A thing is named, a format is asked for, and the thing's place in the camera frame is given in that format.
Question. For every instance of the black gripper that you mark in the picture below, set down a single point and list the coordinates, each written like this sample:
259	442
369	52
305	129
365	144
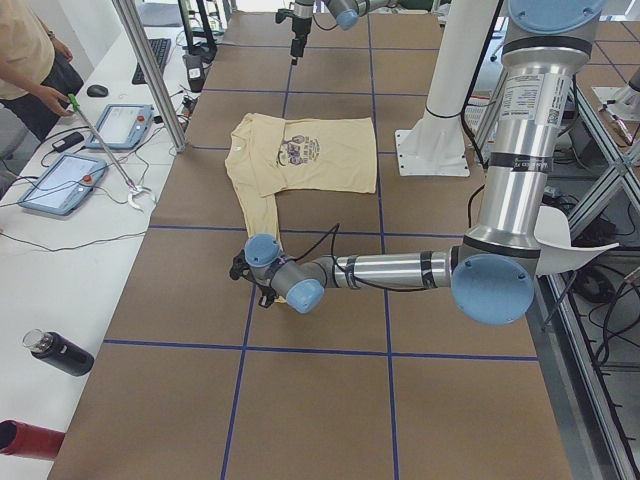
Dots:
300	27
264	296

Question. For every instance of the beige long sleeve shirt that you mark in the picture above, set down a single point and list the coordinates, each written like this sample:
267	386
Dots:
270	155

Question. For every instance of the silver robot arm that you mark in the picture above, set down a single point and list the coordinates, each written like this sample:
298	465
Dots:
346	13
491	273

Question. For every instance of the person's hand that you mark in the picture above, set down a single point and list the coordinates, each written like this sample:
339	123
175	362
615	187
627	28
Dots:
59	105

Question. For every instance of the upper blue teach pendant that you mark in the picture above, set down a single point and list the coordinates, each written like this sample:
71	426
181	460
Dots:
123	126

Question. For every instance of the blue teach pendant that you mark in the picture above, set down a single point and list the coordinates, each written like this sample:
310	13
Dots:
64	185
123	126

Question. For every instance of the black computer mouse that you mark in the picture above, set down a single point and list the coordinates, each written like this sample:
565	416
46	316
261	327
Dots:
97	91

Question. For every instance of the black water bottle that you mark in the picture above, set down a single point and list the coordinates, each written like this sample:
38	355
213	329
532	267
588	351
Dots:
59	352

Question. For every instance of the long reacher grabber tool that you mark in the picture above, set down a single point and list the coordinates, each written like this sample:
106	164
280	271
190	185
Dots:
135	189

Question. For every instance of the lower blue teach pendant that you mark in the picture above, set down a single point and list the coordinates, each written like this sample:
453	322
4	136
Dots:
64	185

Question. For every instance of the person in beige shirt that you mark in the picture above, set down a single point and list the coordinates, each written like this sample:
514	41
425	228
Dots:
34	64

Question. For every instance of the red cylinder bottle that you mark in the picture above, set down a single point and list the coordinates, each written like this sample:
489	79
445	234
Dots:
29	441

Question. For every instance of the white plastic chair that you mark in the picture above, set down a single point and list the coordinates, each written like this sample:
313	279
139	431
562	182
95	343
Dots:
557	254

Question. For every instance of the wrist black camera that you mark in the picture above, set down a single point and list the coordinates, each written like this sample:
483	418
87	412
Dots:
239	267
282	14

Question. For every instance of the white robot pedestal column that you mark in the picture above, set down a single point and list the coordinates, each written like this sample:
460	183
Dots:
435	146

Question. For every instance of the aluminium frame post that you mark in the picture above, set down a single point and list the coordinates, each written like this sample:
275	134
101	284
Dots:
133	27

